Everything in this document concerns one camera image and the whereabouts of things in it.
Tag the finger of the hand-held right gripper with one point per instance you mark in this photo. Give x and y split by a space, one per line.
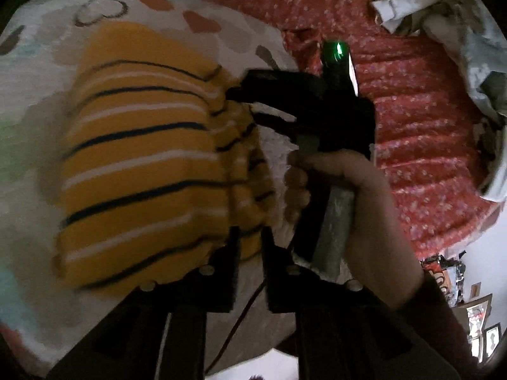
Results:
275 123
277 85

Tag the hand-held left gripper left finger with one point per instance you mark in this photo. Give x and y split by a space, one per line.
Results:
229 257

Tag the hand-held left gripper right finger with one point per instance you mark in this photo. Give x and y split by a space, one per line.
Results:
270 261

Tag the yellow striped sweater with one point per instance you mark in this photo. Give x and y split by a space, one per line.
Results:
150 154

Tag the person's right forearm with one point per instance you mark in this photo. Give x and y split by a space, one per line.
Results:
435 324

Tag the person's right hand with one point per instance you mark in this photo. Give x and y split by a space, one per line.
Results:
376 221

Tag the red floral bedsheet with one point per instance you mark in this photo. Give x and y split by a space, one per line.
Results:
416 126

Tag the white grey patterned cloth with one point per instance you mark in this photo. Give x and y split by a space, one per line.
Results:
467 39

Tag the orange printed box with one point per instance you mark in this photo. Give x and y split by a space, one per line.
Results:
439 277

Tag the heart print blanket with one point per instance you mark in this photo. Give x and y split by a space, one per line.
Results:
23 166

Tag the picture frame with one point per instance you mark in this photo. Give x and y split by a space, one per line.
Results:
493 340
477 312

